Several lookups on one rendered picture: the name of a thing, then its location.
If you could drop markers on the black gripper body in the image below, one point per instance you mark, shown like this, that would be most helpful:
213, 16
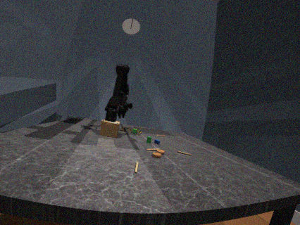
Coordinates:
122, 105

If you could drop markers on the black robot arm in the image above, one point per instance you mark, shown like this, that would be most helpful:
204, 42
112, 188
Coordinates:
120, 90

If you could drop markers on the small round wooden disc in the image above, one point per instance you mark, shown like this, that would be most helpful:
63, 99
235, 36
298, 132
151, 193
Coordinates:
157, 155

